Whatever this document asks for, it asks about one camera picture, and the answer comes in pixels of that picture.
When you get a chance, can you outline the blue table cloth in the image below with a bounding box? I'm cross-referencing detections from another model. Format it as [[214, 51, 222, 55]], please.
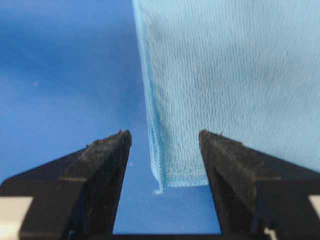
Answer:
[[0, 0, 221, 234]]

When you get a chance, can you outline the light blue towel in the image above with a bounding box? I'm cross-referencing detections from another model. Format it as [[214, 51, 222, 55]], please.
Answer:
[[133, 0, 320, 195]]

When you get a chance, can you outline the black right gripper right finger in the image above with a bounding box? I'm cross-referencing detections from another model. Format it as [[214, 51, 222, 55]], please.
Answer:
[[198, 130, 320, 240]]

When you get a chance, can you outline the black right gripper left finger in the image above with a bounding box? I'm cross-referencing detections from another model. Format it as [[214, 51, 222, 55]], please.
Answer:
[[0, 130, 132, 240]]

